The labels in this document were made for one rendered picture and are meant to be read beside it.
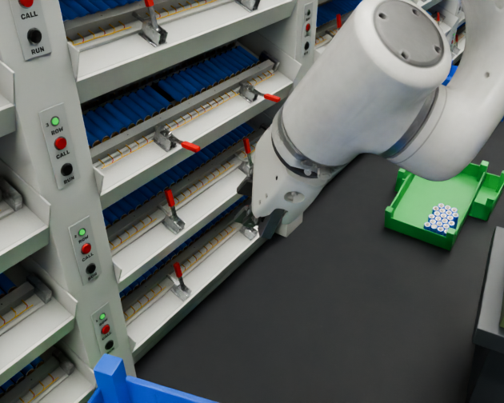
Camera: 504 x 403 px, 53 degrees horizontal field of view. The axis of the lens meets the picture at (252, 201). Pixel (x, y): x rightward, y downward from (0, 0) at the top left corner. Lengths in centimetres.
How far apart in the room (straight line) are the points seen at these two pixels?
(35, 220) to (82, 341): 26
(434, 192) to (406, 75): 132
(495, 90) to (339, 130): 12
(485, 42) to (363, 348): 89
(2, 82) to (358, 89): 47
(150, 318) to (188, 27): 60
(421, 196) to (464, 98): 123
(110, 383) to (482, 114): 39
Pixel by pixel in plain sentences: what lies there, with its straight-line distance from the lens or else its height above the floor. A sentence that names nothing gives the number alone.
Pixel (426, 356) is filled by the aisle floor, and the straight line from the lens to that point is 126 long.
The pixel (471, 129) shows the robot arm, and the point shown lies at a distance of 44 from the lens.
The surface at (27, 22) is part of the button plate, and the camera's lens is 71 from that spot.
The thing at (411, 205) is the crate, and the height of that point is 4.
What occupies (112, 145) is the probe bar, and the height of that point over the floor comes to 53.
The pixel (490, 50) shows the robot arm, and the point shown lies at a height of 81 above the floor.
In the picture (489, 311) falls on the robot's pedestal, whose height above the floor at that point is 28.
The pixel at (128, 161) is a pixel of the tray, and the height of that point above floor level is 49.
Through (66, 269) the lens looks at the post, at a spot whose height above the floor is 39.
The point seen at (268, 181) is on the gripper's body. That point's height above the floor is 66.
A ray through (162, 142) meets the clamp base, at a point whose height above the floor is 50.
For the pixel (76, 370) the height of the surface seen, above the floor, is 11.
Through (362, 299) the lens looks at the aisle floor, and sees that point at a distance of 134.
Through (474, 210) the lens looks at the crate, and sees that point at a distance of 171.
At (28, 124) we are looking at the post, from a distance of 73.
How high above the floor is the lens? 93
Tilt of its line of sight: 35 degrees down
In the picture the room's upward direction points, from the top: straight up
